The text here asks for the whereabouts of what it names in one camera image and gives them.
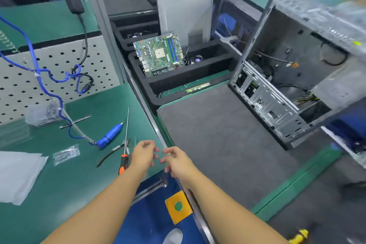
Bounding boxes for person's white shoe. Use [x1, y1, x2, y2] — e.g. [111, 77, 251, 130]
[163, 228, 184, 244]

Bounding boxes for silver computer case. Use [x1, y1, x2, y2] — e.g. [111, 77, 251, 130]
[228, 0, 366, 151]

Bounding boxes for black foam tray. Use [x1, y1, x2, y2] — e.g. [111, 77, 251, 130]
[126, 37, 244, 108]

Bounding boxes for black yellow pliers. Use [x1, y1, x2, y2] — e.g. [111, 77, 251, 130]
[96, 141, 131, 168]

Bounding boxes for green shelf board black edge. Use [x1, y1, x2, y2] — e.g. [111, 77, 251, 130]
[0, 0, 101, 54]

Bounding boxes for green memory module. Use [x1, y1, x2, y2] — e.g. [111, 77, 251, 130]
[185, 82, 212, 94]

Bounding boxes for person's right hand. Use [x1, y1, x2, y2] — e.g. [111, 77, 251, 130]
[159, 146, 199, 184]

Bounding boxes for thin metal rod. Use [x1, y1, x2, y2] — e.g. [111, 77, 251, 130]
[59, 115, 93, 130]

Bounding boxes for person's right forearm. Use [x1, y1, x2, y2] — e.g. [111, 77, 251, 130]
[182, 171, 273, 244]

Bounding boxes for aluminium frame post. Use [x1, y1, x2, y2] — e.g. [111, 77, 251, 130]
[77, 0, 130, 85]

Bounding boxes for small clear plastic bag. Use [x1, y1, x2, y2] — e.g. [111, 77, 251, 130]
[53, 144, 81, 167]

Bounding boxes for large clear plastic bag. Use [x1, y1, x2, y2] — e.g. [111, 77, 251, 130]
[0, 119, 33, 151]

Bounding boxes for white perforated pegboard panel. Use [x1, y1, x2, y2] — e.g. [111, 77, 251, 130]
[0, 35, 121, 125]

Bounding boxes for white folded cloth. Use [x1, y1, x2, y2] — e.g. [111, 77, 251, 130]
[0, 150, 50, 207]

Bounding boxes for blue electric screwdriver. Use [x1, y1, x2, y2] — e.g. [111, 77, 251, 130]
[95, 121, 125, 149]

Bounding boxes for green motherboard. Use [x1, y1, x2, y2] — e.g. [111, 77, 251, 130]
[133, 32, 187, 77]

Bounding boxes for person's left hand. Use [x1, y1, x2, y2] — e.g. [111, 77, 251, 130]
[128, 140, 160, 177]

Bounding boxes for person's left forearm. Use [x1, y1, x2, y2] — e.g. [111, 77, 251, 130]
[43, 168, 147, 244]

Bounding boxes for clear plastic parts box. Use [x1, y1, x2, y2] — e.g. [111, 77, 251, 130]
[25, 98, 63, 128]

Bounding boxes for white coiled cord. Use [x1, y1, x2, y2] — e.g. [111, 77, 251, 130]
[0, 29, 96, 142]

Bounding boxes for orange-handled long tool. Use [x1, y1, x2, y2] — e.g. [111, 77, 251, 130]
[118, 106, 131, 177]

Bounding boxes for small silver black components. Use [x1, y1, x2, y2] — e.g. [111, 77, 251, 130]
[186, 52, 205, 64]

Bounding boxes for grey metal panel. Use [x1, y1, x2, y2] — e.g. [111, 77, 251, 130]
[156, 0, 216, 48]

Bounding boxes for yellow black handled screwdriver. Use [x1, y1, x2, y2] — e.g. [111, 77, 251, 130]
[288, 228, 310, 244]

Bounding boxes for blue coiled cable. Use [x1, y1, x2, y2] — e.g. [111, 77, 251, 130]
[0, 15, 99, 146]

